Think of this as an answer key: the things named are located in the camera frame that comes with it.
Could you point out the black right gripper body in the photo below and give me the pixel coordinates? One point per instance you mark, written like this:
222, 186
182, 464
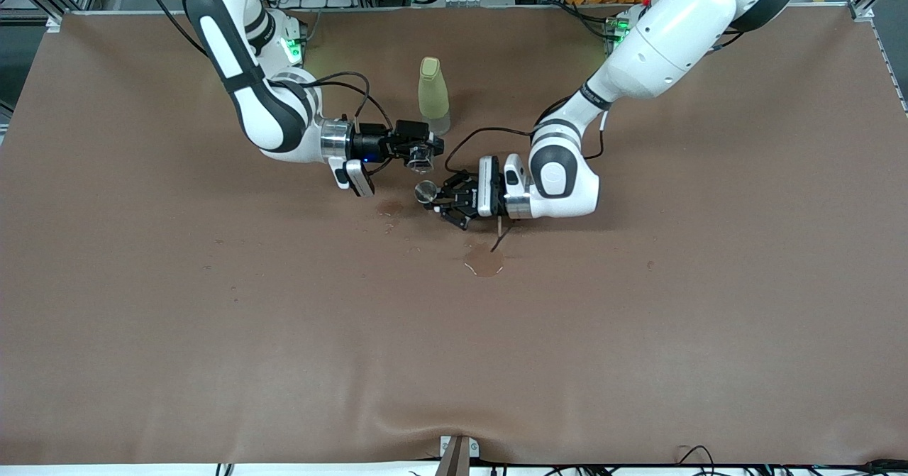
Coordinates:
370, 142

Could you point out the steel double-cone jigger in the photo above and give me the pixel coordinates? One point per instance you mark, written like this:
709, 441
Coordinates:
426, 192

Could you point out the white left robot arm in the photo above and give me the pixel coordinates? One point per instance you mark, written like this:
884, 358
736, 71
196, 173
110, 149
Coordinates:
674, 36

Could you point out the brown table mat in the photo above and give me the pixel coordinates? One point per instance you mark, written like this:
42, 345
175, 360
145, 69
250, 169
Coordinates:
454, 355

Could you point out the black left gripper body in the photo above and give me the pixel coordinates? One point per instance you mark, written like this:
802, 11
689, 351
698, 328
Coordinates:
464, 198

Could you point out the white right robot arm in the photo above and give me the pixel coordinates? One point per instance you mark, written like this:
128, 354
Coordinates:
273, 107

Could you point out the medium spilled liquid puddle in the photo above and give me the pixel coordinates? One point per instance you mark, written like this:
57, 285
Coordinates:
388, 208

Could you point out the clear glass measuring beaker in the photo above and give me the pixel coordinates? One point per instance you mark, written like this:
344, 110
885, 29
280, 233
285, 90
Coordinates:
420, 159

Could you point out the large spilled liquid puddle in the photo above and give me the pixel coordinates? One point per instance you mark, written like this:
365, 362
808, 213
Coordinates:
484, 263

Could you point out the green-sleeved glass shaker bottle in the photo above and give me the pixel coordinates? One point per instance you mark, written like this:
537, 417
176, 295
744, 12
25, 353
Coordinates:
433, 89

